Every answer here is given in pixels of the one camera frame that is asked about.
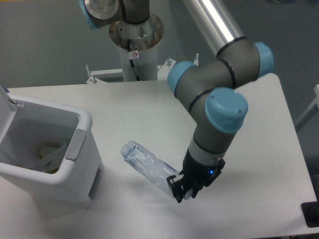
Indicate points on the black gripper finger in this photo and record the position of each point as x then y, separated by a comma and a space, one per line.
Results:
204, 176
176, 186

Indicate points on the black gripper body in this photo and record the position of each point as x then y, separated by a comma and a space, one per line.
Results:
188, 166

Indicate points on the crushed clear plastic bottle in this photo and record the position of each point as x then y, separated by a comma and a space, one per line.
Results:
147, 164

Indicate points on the white plastic wrapper pouch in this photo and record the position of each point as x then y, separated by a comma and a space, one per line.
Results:
50, 158

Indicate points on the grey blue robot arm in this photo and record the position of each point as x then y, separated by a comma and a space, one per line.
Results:
207, 92

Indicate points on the yellow trash in bin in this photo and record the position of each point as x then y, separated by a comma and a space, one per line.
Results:
53, 171

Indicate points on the white open trash can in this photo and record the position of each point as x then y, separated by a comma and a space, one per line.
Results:
26, 126

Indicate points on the black clamp at table edge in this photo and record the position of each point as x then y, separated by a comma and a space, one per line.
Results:
311, 213

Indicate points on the white frame at right edge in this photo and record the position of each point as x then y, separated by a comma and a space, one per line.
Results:
309, 112

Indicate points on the white metal base frame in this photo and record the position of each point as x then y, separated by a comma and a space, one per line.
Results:
116, 75

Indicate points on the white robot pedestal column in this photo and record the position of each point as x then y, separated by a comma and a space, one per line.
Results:
138, 47

